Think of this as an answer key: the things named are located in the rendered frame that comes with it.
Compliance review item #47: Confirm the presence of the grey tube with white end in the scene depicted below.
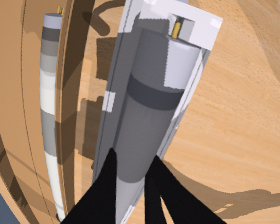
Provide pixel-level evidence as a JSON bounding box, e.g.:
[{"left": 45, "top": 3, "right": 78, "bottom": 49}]
[{"left": 112, "top": 21, "right": 202, "bottom": 224}]

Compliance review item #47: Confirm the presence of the long brown cardboard carton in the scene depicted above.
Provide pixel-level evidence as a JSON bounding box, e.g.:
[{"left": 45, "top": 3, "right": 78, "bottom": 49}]
[{"left": 0, "top": 0, "right": 95, "bottom": 224}]

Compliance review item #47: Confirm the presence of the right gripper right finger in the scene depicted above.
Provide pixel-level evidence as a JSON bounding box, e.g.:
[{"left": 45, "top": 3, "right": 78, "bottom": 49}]
[{"left": 144, "top": 154, "right": 227, "bottom": 224}]

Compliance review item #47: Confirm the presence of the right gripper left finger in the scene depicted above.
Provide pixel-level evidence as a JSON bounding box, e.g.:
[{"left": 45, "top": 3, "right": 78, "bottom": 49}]
[{"left": 60, "top": 147, "right": 117, "bottom": 224}]

